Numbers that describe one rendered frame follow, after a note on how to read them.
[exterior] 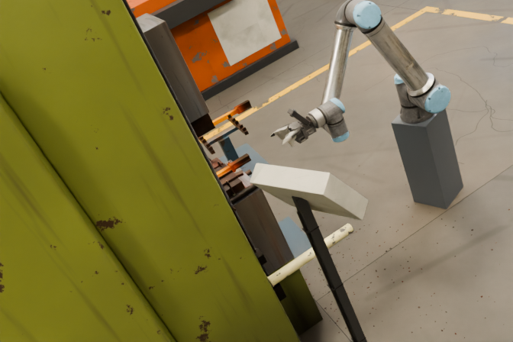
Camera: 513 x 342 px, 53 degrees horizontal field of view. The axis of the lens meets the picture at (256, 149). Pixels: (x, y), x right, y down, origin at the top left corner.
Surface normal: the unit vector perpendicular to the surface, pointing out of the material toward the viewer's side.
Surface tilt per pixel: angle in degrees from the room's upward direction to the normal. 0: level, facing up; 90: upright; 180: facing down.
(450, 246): 0
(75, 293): 90
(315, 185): 30
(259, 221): 90
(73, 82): 90
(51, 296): 90
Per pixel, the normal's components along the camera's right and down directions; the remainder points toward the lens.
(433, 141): 0.67, 0.14
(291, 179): -0.61, -0.39
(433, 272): -0.36, -0.80
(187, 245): 0.41, 0.33
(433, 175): -0.65, 0.59
